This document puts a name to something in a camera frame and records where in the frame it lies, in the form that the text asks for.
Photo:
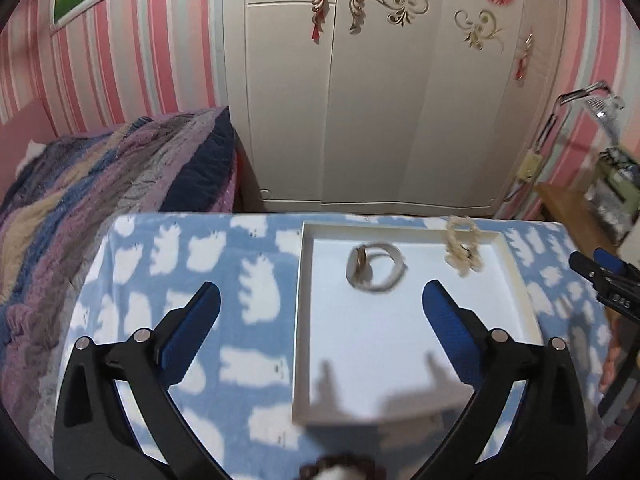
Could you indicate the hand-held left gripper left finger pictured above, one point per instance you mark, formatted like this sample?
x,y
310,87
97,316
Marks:
x,y
192,330

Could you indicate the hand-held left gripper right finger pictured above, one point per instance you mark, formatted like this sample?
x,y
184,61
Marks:
x,y
450,332

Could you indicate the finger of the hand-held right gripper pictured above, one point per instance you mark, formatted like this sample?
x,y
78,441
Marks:
x,y
600,272

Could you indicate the white rectangular tray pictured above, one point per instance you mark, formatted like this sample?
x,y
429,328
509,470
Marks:
x,y
380,340

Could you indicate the cream scrunchie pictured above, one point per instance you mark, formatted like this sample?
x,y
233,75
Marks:
x,y
455,255

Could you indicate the blue blanket with white bears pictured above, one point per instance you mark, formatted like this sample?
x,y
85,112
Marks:
x,y
240,260

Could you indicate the green storage box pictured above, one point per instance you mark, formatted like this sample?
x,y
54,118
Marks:
x,y
615,185

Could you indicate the silver bangle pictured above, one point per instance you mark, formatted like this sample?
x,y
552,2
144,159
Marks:
x,y
356,267

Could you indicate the desk lamp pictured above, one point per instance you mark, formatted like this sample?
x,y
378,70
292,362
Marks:
x,y
600,105

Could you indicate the striped purple quilt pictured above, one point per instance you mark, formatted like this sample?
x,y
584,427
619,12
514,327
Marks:
x,y
100,185

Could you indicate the red tassel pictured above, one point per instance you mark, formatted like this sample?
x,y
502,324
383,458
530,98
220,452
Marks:
x,y
317,27
522,62

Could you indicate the white wardrobe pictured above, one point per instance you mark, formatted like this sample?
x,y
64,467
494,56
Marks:
x,y
375,110

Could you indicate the white plush pillow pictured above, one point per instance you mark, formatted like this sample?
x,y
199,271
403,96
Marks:
x,y
32,152

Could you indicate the pink headboard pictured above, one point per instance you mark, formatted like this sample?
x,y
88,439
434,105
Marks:
x,y
25,120

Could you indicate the wall power outlet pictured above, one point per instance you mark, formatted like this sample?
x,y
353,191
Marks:
x,y
530,166

